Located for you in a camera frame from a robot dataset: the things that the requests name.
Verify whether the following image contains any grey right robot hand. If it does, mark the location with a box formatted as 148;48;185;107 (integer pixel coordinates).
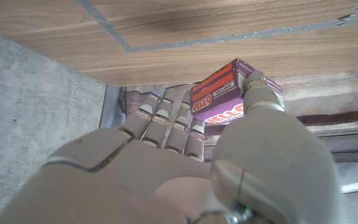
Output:
0;70;347;224

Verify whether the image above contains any purple Jell-O box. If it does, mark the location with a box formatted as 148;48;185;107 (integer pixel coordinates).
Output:
190;58;285;125

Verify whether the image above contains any printed sofa room backdrop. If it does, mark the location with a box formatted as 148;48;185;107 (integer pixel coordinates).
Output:
116;70;358;224

